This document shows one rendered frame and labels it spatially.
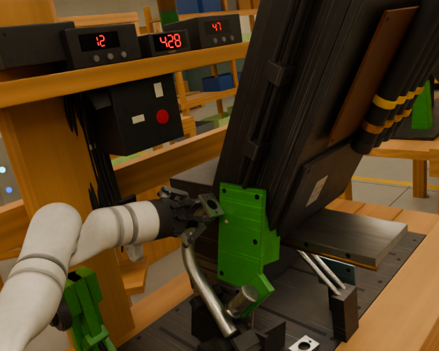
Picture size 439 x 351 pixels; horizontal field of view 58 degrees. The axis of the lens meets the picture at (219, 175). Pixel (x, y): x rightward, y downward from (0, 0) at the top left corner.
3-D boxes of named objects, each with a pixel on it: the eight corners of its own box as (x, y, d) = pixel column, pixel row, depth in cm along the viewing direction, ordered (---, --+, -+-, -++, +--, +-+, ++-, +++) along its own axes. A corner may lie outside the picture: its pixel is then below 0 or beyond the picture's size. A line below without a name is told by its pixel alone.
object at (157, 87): (186, 136, 95) (174, 72, 91) (127, 157, 84) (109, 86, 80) (155, 134, 104) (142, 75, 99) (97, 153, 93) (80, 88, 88)
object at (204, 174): (303, 257, 121) (292, 149, 111) (238, 312, 101) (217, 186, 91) (256, 243, 134) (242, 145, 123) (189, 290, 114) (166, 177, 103)
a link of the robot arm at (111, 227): (125, 261, 70) (137, 220, 66) (35, 284, 59) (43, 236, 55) (106, 237, 74) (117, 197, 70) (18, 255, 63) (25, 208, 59)
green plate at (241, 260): (282, 284, 84) (288, 185, 81) (258, 295, 78) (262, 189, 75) (241, 269, 92) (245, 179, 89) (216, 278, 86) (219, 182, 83)
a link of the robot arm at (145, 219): (121, 221, 79) (93, 226, 75) (145, 189, 73) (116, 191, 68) (139, 262, 76) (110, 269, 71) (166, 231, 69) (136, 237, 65)
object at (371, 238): (407, 236, 85) (407, 223, 84) (375, 273, 74) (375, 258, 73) (263, 206, 112) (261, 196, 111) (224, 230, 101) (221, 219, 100)
